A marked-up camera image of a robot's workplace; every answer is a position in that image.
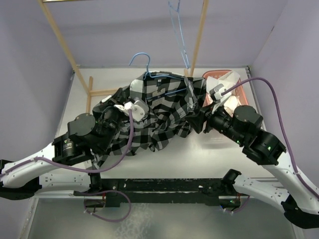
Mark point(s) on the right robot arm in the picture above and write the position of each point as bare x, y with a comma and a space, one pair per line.
296, 201

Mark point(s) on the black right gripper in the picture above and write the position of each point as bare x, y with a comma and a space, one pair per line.
206, 119

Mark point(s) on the light blue wire hanger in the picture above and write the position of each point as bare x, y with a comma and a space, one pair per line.
174, 12

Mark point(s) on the black white checkered shirt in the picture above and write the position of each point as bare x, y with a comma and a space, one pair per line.
163, 121

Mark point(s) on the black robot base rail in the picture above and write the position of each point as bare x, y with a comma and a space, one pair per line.
205, 191

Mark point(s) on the wooden clothes rack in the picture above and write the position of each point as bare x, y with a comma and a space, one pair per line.
106, 34

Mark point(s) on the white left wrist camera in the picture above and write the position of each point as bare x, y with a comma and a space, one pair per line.
138, 108

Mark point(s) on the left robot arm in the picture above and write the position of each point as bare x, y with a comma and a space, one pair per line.
53, 169

